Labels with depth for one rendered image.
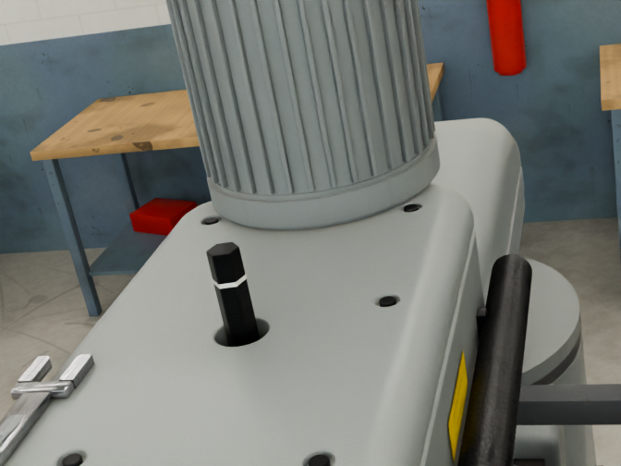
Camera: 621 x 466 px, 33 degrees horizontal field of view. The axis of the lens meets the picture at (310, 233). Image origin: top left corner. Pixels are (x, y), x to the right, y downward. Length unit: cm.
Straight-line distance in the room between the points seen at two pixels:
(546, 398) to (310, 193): 35
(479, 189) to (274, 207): 43
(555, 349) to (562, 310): 9
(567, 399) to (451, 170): 34
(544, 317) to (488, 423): 61
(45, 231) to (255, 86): 529
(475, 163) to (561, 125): 380
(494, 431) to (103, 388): 25
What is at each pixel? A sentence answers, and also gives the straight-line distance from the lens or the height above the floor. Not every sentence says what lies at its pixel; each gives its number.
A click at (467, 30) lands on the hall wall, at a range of 493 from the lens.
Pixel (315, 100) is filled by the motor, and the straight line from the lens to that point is 77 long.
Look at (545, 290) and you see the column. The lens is 136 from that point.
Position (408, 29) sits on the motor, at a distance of 82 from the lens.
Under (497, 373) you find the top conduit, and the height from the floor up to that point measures 181.
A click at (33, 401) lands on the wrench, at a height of 190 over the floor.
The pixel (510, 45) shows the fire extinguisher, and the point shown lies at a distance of 479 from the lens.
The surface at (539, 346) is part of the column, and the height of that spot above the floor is 156.
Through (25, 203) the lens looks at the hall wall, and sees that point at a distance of 603.
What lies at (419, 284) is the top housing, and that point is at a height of 189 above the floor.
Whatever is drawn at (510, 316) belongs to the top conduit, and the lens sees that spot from 82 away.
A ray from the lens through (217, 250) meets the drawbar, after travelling 66.
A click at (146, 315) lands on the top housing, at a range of 74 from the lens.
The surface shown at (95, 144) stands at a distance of 472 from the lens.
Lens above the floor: 221
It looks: 24 degrees down
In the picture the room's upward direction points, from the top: 11 degrees counter-clockwise
